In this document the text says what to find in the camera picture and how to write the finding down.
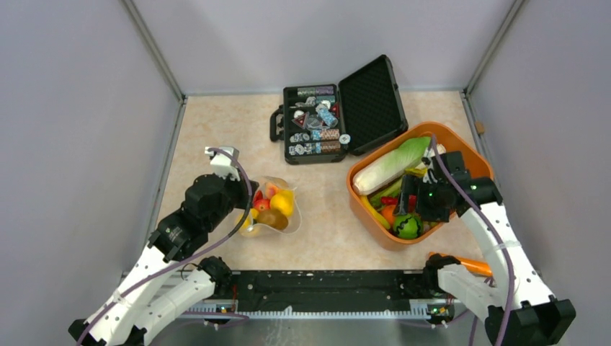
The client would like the toy yellow banana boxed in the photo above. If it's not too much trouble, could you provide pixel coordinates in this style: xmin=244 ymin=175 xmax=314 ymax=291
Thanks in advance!
xmin=360 ymin=195 xmax=391 ymax=230

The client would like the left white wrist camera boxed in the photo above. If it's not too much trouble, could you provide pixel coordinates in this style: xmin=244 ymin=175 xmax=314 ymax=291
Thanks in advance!
xmin=205 ymin=146 xmax=241 ymax=181

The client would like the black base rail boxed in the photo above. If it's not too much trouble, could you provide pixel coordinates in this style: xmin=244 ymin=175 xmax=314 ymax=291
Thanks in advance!
xmin=213 ymin=270 xmax=458 ymax=314

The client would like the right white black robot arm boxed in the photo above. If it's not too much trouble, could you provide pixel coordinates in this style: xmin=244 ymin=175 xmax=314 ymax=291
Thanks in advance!
xmin=402 ymin=148 xmax=576 ymax=345

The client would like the toy green white cabbage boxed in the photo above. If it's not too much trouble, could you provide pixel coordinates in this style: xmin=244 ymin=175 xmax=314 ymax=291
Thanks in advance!
xmin=352 ymin=136 xmax=431 ymax=195

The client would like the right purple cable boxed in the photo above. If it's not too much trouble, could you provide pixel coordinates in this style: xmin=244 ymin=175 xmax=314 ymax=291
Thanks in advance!
xmin=429 ymin=135 xmax=517 ymax=346

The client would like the orange plastic basket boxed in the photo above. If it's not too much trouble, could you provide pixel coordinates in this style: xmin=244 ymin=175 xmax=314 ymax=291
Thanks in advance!
xmin=346 ymin=121 xmax=494 ymax=251

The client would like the toy red apple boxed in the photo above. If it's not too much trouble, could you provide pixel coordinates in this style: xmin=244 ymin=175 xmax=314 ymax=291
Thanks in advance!
xmin=253 ymin=198 xmax=271 ymax=212

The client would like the toy yellow bell pepper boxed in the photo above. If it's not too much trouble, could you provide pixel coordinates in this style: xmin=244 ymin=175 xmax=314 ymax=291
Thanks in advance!
xmin=238 ymin=208 xmax=259 ymax=238

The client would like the toy watermelon slice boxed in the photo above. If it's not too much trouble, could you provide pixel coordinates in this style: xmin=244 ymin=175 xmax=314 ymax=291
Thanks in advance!
xmin=253 ymin=190 xmax=264 ymax=204

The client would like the toy orange fruit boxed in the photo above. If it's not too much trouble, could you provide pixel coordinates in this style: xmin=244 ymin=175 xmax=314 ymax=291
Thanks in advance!
xmin=380 ymin=205 xmax=396 ymax=227

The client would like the purple cable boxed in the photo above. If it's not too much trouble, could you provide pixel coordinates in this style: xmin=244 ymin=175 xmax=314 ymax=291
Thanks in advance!
xmin=429 ymin=135 xmax=517 ymax=346
xmin=73 ymin=147 xmax=254 ymax=346

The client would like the toy long red chili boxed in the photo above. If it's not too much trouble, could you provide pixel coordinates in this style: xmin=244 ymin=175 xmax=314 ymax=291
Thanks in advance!
xmin=380 ymin=195 xmax=416 ymax=208

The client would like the toy brown pear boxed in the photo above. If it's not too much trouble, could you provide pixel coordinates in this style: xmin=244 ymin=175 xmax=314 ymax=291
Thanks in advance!
xmin=256 ymin=209 xmax=289 ymax=231

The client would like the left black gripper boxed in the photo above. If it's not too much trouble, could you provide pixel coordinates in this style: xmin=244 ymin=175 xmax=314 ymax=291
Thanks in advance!
xmin=205 ymin=167 xmax=260 ymax=231

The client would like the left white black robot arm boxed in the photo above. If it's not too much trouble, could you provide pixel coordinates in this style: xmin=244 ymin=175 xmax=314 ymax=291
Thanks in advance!
xmin=68 ymin=173 xmax=259 ymax=345

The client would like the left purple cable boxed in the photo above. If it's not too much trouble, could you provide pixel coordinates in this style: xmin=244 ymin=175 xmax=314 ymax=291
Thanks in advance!
xmin=73 ymin=147 xmax=254 ymax=346

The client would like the black poker chip case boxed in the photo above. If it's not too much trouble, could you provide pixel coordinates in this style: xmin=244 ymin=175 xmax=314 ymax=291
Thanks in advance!
xmin=269 ymin=55 xmax=409 ymax=165

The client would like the clear zip top bag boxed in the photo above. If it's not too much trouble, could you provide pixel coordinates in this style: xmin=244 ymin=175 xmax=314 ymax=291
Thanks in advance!
xmin=238 ymin=176 xmax=302 ymax=238

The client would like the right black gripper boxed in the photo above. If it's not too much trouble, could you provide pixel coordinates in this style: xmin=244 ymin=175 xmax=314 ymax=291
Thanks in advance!
xmin=393 ymin=174 xmax=450 ymax=223

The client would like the toy orange carrot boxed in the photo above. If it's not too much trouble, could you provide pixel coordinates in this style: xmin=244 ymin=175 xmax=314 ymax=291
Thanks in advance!
xmin=455 ymin=256 xmax=493 ymax=277

